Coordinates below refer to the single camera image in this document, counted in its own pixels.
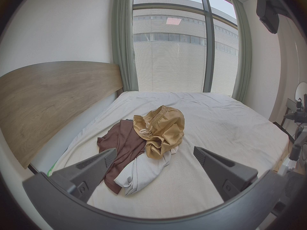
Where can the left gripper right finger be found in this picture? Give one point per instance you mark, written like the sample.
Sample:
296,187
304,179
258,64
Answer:
223,174

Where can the tan shorts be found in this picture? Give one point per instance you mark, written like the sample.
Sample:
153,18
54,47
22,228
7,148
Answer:
168,128

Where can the round mirror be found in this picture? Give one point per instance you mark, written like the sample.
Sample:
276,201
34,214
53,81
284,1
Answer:
301,92

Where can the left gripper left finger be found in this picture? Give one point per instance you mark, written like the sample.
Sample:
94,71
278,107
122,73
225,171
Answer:
91,174

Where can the bed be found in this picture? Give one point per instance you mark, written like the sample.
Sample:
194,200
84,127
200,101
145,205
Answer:
215,128

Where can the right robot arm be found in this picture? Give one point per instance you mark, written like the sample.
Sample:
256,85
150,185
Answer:
298,142

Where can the brown garment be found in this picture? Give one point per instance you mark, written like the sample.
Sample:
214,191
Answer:
124,140

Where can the window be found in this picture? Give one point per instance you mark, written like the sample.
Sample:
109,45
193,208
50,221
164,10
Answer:
168,68

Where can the pale grey garment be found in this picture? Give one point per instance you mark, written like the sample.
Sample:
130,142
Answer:
144,171

